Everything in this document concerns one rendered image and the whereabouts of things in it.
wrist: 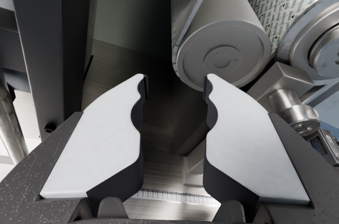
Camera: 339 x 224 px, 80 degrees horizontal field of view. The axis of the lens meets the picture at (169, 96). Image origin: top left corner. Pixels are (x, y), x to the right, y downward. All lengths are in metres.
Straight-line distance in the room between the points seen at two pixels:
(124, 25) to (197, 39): 0.40
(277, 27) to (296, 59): 0.05
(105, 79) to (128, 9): 0.20
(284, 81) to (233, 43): 0.08
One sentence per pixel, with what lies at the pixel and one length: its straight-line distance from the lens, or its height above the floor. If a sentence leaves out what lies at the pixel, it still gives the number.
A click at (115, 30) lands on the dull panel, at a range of 0.65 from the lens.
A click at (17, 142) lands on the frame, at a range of 0.23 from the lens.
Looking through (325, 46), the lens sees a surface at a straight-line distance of 0.29.
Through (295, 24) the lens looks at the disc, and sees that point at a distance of 0.28.
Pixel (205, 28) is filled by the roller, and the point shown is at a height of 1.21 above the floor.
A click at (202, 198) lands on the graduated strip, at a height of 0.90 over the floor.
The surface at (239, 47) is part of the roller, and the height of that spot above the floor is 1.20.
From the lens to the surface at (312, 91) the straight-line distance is 0.40.
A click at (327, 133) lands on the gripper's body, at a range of 0.36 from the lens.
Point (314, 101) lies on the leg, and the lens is 1.35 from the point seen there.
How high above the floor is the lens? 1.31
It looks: 45 degrees down
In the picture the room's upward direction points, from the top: 30 degrees clockwise
